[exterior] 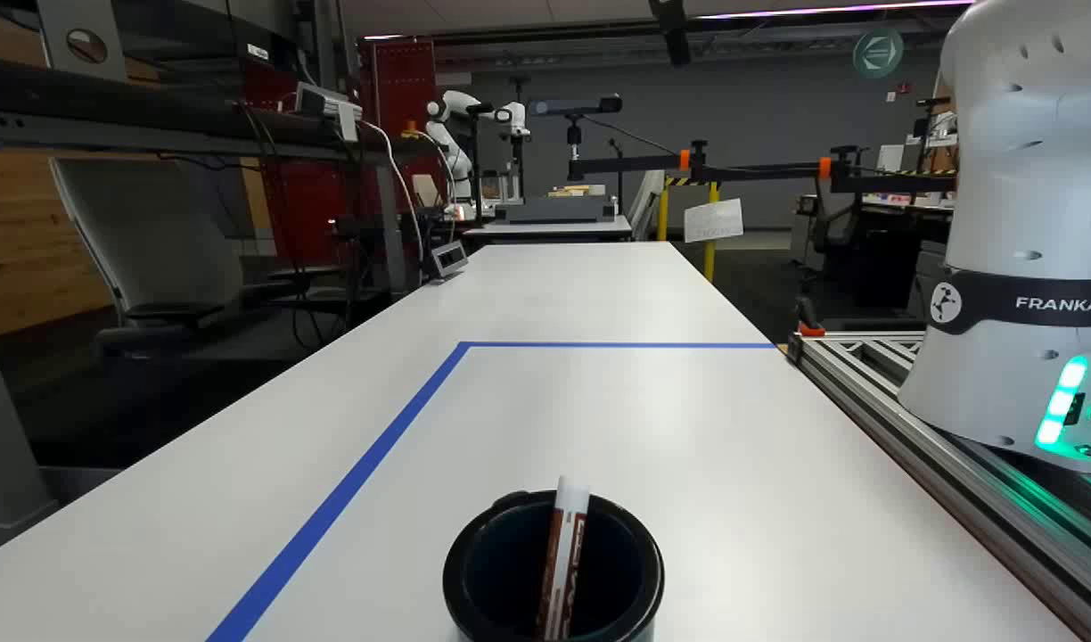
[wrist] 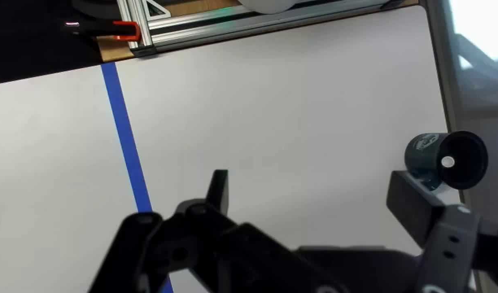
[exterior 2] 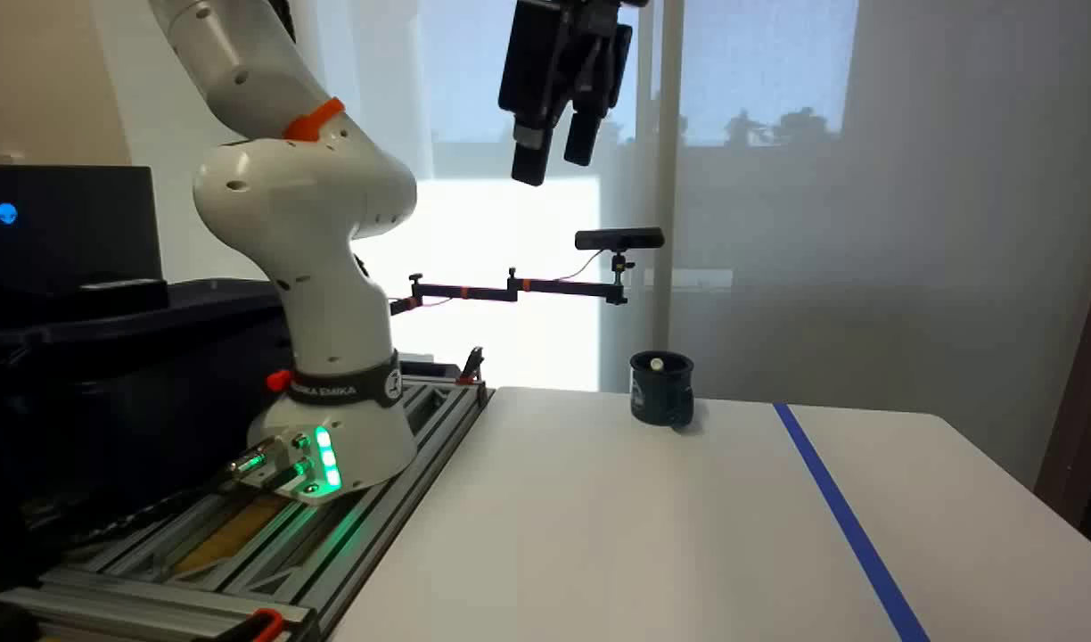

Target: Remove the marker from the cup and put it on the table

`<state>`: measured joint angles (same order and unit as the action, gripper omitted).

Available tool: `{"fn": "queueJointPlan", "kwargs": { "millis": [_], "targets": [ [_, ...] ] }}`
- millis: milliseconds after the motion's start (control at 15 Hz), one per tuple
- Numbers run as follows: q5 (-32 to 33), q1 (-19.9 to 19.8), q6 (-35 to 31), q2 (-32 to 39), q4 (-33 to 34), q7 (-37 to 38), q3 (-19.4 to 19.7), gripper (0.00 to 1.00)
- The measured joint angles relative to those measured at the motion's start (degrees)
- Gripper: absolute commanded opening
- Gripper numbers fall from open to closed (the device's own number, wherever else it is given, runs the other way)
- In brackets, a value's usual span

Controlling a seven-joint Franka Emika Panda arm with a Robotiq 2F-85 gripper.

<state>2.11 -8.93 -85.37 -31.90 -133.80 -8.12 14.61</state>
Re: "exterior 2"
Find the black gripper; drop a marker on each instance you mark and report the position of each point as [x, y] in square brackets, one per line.
[567, 20]

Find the dark red marker white cap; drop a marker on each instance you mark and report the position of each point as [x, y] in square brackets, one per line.
[656, 362]

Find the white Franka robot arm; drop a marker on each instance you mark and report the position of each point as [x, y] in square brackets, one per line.
[320, 216]

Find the black round cup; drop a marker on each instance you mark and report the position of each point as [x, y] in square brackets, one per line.
[664, 398]

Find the small red knob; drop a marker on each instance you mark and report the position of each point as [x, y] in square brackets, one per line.
[280, 384]

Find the blue tape line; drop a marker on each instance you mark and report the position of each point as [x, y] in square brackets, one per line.
[841, 511]

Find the black monitor with blue light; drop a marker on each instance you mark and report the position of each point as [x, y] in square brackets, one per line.
[68, 234]

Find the black equipment cart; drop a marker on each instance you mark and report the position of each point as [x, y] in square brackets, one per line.
[93, 403]

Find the black stereo camera bar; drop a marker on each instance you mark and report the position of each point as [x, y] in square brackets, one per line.
[617, 239]

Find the black red jointed camera mount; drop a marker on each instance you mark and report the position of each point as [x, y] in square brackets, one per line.
[487, 289]

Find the aluminium rail base frame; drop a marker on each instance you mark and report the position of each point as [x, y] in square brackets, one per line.
[425, 438]

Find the red black frame clamp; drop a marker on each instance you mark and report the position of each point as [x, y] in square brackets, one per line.
[270, 625]

